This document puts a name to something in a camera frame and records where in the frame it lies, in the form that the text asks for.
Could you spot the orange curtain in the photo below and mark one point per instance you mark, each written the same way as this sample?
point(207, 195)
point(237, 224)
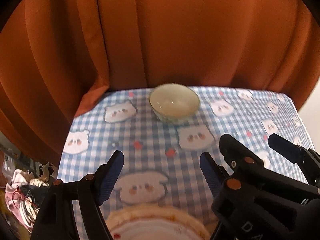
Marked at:
point(58, 57)

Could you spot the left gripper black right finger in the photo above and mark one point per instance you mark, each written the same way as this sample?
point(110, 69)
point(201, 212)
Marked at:
point(214, 174)

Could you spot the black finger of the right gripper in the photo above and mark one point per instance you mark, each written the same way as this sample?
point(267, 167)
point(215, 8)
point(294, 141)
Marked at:
point(234, 152)
point(293, 153)

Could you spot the pile of clothes and bags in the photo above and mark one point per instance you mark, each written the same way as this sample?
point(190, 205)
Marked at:
point(26, 183)

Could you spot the white plate with red pattern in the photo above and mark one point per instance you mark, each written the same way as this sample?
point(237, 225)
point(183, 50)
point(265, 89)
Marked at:
point(149, 221)

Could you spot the blue checked cartoon tablecloth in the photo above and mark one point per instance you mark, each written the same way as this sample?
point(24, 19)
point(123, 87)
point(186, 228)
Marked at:
point(161, 161)

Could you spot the floral ceramic bowl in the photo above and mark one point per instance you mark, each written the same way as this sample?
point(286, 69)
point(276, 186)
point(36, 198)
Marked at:
point(174, 103)

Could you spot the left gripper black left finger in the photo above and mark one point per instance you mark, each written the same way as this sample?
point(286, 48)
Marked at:
point(56, 220)

